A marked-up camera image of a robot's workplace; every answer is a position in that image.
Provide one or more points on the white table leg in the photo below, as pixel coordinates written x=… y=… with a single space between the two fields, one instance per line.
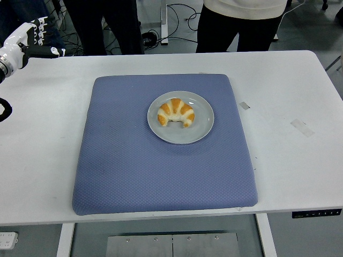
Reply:
x=65 y=241
x=266 y=238

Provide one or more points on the grey round plate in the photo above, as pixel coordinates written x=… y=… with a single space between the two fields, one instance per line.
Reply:
x=185 y=134

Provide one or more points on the blue quilted mat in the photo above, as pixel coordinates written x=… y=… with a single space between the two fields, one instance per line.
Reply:
x=160 y=174

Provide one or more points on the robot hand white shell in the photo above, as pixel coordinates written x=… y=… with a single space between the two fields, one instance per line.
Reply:
x=18 y=34

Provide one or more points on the white background desk post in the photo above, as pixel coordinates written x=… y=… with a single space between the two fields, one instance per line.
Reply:
x=164 y=24

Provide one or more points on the black table control panel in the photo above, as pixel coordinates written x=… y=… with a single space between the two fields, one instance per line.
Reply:
x=316 y=213

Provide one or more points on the grey metal plate with screws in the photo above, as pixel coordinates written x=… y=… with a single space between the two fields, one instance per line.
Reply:
x=171 y=246

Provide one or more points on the large clear tape piece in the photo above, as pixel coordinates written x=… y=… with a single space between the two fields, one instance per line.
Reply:
x=302 y=128

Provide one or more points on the small clear tape piece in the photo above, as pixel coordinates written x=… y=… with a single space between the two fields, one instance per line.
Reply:
x=244 y=105

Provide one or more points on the person in white top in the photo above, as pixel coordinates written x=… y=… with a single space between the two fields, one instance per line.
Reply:
x=241 y=26

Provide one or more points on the person in black trousers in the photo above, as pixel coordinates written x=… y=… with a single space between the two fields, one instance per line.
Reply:
x=88 y=26

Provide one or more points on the person in blue jeans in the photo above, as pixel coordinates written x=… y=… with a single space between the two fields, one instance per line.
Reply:
x=13 y=12

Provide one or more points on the croissant bread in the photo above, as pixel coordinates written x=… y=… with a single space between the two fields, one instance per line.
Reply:
x=175 y=109

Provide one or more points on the white power strip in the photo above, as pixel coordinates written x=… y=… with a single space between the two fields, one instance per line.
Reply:
x=8 y=240

